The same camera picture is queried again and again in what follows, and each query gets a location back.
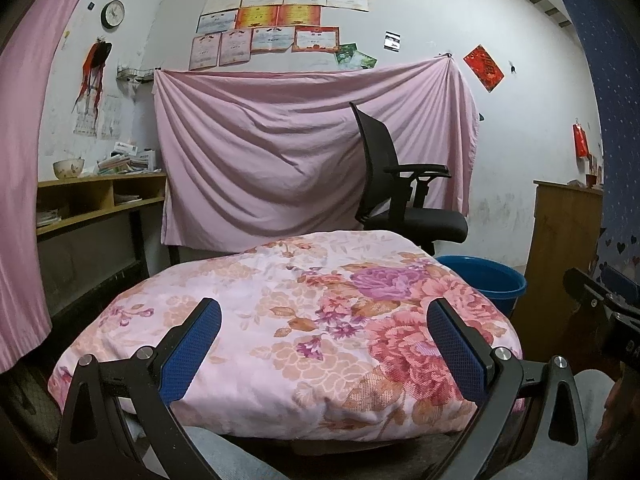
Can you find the wooden shelf desk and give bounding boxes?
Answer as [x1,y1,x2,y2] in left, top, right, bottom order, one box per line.
[36,172,168,311]

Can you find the red tassel wall hanging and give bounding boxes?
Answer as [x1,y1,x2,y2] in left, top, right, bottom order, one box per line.
[72,37,113,113]

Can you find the pink curtain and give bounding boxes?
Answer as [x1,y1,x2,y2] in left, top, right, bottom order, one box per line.
[0,0,108,373]

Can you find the red hanging packet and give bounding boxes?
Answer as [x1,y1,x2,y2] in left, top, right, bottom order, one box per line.
[572,120,591,160]

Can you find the pink hanging sheet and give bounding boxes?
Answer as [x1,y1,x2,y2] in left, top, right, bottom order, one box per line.
[152,55,479,251]

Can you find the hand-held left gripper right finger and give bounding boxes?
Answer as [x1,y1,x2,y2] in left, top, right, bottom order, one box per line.
[426,297,591,480]

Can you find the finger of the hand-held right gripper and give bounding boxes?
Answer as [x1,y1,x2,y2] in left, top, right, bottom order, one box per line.
[602,265,640,306]
[562,267,626,316]

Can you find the blue dotted curtain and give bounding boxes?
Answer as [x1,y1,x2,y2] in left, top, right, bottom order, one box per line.
[550,0,640,281]

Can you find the black office chair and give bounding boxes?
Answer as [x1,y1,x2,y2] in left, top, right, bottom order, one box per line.
[349,102,468,256]

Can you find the floral quilt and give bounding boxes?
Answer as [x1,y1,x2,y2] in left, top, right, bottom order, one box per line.
[47,230,526,442]

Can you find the group of wall certificates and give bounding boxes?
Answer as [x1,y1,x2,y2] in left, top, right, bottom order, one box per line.
[189,0,370,71]

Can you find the white paper wall sheets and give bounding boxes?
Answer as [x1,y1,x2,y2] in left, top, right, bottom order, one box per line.
[74,95,123,140]

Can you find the blue plastic basin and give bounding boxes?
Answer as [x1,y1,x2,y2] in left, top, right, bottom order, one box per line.
[435,255,527,318]

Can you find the green wall pictures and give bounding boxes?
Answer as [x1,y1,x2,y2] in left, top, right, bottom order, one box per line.
[335,42,377,71]

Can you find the wire wall rack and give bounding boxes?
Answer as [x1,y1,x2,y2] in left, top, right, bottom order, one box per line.
[116,65,156,83]

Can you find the wooden cabinet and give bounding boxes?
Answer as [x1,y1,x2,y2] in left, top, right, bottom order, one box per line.
[515,180,604,361]

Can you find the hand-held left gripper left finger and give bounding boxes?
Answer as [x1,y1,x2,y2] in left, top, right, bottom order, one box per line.
[56,297,222,480]

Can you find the person's grey trousers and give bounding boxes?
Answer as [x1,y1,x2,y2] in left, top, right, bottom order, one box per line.
[120,367,618,480]

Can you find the pile of small household items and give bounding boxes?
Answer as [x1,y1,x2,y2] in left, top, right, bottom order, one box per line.
[567,172,604,191]

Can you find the person's right hand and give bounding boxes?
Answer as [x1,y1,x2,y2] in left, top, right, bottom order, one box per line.
[597,367,640,461]

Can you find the round wall clock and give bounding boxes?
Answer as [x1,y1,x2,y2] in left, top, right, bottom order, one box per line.
[101,0,125,30]

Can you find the red diamond paper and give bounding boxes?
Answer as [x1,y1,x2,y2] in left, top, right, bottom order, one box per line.
[462,45,505,92]

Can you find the ceramic bowl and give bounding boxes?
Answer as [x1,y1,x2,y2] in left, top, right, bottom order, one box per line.
[52,158,86,179]

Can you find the stack of books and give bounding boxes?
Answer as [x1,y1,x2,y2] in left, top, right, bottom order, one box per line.
[96,142,157,176]

